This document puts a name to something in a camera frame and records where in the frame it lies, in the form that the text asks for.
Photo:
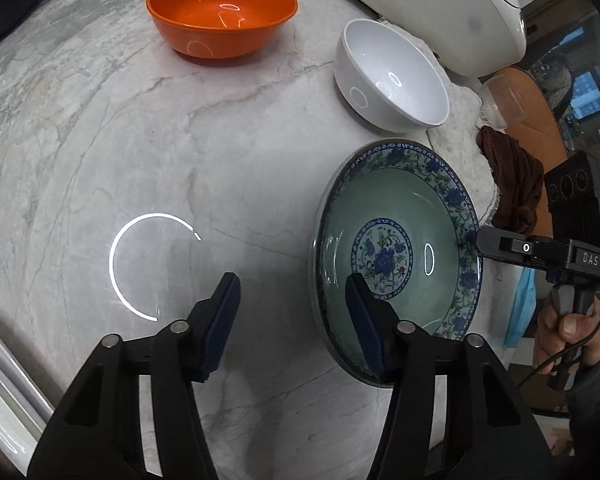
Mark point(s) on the large white plate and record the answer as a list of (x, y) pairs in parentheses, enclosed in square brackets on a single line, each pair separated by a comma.
[(25, 375)]

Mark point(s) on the clear drinking glass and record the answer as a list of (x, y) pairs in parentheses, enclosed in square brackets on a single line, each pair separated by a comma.
[(502, 102)]

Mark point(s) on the blue face mask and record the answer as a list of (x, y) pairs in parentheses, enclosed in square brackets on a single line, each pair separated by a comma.
[(522, 300)]

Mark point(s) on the white bowl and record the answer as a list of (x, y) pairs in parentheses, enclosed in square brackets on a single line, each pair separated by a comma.
[(390, 60)]

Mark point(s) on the white dish cloth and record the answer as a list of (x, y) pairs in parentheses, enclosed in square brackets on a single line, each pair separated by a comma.
[(460, 145)]

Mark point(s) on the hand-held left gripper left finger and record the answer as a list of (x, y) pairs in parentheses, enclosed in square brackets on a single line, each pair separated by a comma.
[(220, 330)]

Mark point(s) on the brown cloth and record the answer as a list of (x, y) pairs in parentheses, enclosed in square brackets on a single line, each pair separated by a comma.
[(515, 175)]

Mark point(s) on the person's right hand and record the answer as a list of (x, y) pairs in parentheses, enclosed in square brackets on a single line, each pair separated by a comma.
[(570, 335)]

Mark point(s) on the white and purple rice cooker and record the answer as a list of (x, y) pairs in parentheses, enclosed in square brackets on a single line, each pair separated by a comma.
[(455, 10)]

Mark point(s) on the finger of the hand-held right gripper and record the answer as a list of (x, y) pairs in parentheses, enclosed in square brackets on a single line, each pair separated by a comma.
[(505, 247)]

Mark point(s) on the green blue floral bowl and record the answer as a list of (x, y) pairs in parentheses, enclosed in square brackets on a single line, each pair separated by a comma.
[(405, 200)]

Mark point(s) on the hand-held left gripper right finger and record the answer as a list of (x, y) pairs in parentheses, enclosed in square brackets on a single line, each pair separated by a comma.
[(367, 330)]

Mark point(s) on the orange chair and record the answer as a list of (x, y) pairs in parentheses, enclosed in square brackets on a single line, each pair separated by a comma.
[(540, 120)]

